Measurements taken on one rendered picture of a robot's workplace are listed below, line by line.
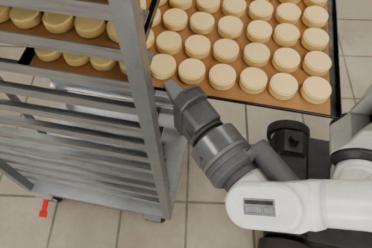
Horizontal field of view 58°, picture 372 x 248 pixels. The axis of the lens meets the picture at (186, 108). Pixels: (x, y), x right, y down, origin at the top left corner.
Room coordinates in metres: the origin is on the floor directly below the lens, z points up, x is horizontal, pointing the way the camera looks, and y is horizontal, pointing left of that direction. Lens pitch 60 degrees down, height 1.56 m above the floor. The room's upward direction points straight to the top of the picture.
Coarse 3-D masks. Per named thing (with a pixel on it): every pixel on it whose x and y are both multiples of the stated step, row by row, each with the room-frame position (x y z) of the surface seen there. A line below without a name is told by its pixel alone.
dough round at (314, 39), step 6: (306, 30) 0.47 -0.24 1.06; (312, 30) 0.47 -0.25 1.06; (318, 30) 0.47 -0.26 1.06; (306, 36) 0.46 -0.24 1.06; (312, 36) 0.45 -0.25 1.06; (318, 36) 0.45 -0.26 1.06; (324, 36) 0.45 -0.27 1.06; (306, 42) 0.44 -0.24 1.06; (312, 42) 0.44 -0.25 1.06; (318, 42) 0.44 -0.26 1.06; (324, 42) 0.44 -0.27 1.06; (306, 48) 0.44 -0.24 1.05; (312, 48) 0.43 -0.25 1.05; (318, 48) 0.43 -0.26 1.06; (324, 48) 0.44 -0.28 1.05
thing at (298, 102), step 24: (168, 0) 0.58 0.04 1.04; (192, 0) 0.58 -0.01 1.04; (216, 24) 0.51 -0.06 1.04; (240, 48) 0.44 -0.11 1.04; (72, 72) 0.38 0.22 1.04; (96, 72) 0.38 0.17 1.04; (120, 72) 0.38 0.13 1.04; (240, 72) 0.38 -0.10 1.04; (216, 96) 0.33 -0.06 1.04; (240, 96) 0.33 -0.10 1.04; (264, 96) 0.33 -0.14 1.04
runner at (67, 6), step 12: (0, 0) 0.37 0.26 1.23; (12, 0) 0.37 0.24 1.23; (24, 0) 0.37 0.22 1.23; (36, 0) 0.36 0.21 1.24; (48, 0) 0.36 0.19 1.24; (60, 0) 0.35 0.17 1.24; (72, 0) 0.35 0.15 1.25; (84, 0) 0.35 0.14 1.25; (60, 12) 0.36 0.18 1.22; (72, 12) 0.35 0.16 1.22; (84, 12) 0.35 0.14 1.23; (96, 12) 0.35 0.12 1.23; (108, 12) 0.34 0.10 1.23; (144, 12) 0.36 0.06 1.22; (144, 24) 0.34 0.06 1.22
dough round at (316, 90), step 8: (312, 80) 0.35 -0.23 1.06; (320, 80) 0.35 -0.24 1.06; (304, 88) 0.33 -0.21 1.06; (312, 88) 0.33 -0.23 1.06; (320, 88) 0.33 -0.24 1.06; (328, 88) 0.33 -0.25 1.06; (304, 96) 0.32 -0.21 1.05; (312, 96) 0.32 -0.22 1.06; (320, 96) 0.31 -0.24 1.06; (328, 96) 0.32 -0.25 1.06
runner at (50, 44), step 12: (0, 36) 0.38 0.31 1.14; (12, 36) 0.38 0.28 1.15; (24, 36) 0.37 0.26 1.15; (36, 36) 0.37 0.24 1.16; (48, 48) 0.37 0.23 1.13; (60, 48) 0.36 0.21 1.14; (72, 48) 0.36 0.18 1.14; (84, 48) 0.35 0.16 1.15; (96, 48) 0.35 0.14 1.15; (108, 48) 0.35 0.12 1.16; (120, 60) 0.34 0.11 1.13
